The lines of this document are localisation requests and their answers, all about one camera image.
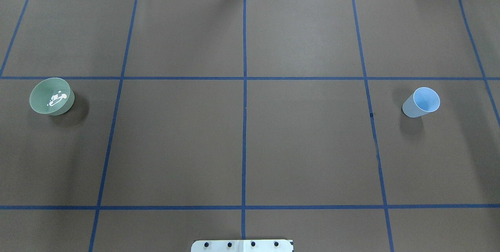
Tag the light blue plastic cup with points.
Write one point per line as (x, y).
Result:
(422, 102)

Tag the light green bowl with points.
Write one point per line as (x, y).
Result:
(52, 96)

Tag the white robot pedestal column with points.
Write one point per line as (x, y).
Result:
(243, 245)

